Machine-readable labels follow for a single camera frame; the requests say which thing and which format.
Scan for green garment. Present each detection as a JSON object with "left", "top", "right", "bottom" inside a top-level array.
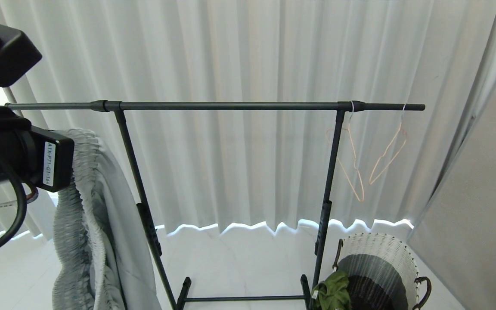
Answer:
[{"left": 311, "top": 270, "right": 353, "bottom": 310}]

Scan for pink clothes hanger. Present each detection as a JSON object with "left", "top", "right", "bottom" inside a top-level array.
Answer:
[
  {"left": 369, "top": 105, "right": 408, "bottom": 186},
  {"left": 326, "top": 113, "right": 366, "bottom": 203}
]

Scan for pale grey shorts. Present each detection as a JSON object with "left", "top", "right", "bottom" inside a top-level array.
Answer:
[{"left": 51, "top": 128, "right": 162, "bottom": 310}]

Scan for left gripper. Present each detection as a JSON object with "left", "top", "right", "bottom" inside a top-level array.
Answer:
[{"left": 0, "top": 103, "right": 75, "bottom": 192}]

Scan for black cable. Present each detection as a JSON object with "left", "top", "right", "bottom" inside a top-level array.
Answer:
[{"left": 0, "top": 0, "right": 28, "bottom": 260}]

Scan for black clothes rack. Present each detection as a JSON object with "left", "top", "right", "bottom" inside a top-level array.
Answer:
[{"left": 6, "top": 100, "right": 426, "bottom": 310}]

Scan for white laundry basket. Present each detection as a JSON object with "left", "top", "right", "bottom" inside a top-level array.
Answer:
[{"left": 332, "top": 232, "right": 432, "bottom": 310}]

